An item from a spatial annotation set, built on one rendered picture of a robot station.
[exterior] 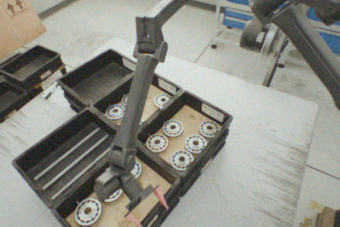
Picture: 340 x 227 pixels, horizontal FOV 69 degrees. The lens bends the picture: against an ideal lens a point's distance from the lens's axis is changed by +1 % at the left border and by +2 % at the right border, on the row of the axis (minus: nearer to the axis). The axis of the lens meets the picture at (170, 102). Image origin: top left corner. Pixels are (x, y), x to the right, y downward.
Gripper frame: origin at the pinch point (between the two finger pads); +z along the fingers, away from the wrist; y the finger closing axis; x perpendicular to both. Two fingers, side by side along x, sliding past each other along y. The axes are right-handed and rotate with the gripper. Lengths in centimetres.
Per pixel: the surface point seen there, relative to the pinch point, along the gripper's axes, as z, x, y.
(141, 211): -3.3, 19.3, -0.5
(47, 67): -135, 102, 17
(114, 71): -76, 50, 41
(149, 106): -40, 35, 37
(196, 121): -17, 27, 49
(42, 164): -48, 36, -20
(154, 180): -8.9, 22.0, 11.6
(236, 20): -79, 101, 208
